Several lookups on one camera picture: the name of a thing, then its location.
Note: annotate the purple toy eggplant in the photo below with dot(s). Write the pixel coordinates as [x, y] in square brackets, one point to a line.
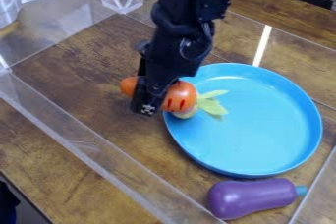
[233, 198]

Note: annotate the orange toy carrot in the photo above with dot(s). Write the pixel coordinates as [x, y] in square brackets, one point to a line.
[181, 97]

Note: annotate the clear acrylic enclosure wall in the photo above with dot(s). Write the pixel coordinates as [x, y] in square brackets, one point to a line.
[94, 165]

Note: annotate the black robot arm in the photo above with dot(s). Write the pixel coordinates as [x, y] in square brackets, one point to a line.
[188, 11]

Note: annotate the blue round plastic tray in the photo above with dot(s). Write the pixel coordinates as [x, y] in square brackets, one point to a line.
[270, 131]

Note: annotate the yellow toy lemon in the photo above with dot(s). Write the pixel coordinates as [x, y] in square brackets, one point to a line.
[185, 115]

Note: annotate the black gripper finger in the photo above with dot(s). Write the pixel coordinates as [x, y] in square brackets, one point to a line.
[144, 103]

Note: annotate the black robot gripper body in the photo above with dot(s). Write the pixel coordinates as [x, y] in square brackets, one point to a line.
[172, 54]

